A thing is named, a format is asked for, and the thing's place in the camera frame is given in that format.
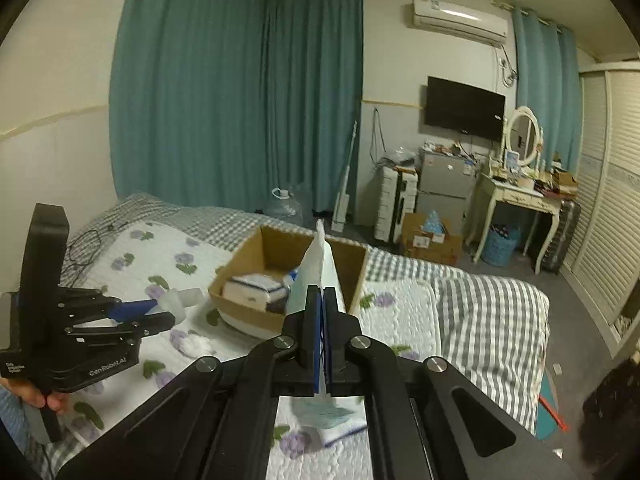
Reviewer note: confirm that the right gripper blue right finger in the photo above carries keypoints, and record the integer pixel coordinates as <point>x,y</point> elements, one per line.
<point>338,328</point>

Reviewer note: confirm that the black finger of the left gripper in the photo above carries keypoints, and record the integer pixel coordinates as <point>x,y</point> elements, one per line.
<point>144,326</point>

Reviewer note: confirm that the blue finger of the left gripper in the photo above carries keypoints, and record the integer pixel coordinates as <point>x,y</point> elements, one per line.
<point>130,310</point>

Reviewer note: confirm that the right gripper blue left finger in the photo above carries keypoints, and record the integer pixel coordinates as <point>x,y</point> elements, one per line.
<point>302,369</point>

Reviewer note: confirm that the white soft cloth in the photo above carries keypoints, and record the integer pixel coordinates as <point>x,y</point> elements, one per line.
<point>177,301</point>

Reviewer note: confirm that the white blue tissue pack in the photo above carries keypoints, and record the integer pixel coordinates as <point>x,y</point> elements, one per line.
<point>316,272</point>

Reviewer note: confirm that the person's left hand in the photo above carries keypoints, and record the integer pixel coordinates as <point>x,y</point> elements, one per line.
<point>28,392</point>

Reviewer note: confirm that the white floral quilt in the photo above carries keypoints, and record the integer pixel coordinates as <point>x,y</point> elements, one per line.
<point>400,313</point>

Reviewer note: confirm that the white book in box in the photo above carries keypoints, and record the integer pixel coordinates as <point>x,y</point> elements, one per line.
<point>260,292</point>

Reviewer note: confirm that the cardboard box on bed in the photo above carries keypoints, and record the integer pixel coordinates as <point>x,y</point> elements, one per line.
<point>278,253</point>

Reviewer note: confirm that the cardboard box on floor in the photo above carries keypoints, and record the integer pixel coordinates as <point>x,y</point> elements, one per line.
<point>423,238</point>

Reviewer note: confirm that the white leaning mop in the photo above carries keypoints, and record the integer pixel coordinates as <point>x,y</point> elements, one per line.
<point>342,198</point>

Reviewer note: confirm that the clear water jug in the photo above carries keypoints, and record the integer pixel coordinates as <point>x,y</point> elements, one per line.
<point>283,206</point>

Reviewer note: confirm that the white suitcase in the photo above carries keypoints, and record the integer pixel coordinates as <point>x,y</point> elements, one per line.
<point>398,191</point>

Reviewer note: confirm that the grey checked bed sheet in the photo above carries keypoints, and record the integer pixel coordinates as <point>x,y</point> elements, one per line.
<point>494,330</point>

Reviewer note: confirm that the silver mini fridge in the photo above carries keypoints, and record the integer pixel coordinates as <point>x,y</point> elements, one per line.
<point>446,184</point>

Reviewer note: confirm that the blue laundry basket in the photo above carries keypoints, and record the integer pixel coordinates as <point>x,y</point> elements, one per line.
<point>500,244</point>

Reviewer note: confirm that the white dressing table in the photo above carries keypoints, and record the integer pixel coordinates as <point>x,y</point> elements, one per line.
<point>491,193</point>

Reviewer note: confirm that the dark suitcase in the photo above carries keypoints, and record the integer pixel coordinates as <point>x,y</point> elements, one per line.
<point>557,250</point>

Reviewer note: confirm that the large teal curtain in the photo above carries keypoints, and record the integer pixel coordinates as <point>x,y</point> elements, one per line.
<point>217,102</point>

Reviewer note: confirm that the white louvered wardrobe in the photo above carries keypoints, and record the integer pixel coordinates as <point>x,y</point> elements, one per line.
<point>602,262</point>

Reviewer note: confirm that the white oval vanity mirror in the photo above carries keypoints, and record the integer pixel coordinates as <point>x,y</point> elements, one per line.
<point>523,139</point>

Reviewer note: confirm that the white air conditioner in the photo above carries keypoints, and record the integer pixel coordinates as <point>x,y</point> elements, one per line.
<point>449,18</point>

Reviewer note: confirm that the teal curtain by wardrobe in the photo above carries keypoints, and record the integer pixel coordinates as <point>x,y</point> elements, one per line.
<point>548,83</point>

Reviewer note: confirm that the black wall television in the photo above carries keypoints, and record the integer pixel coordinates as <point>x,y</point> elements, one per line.
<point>464,108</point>

